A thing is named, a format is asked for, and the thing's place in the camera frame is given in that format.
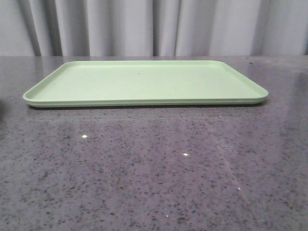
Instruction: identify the light green rectangular tray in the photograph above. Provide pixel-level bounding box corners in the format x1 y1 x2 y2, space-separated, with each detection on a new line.
23 60 268 108

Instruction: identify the grey pleated curtain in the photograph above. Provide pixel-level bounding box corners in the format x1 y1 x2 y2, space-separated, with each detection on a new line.
0 0 308 56

